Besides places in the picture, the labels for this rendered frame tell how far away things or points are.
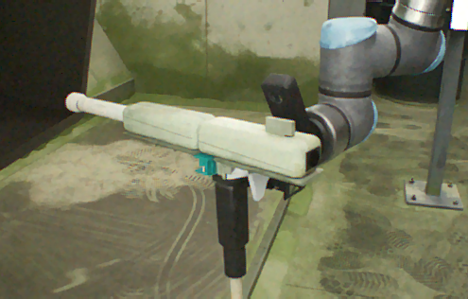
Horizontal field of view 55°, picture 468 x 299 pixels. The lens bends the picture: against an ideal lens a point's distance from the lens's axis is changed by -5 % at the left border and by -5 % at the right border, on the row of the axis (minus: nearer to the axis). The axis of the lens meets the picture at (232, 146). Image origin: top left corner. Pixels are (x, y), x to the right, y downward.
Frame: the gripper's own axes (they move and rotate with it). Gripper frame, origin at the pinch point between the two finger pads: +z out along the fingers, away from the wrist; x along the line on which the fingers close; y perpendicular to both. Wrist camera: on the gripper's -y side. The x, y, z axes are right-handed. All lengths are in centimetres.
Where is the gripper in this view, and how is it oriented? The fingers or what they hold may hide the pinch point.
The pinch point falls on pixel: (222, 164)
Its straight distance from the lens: 58.2
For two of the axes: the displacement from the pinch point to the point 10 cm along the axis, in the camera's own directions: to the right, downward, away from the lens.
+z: -6.4, 2.6, -7.2
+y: 0.2, 9.4, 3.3
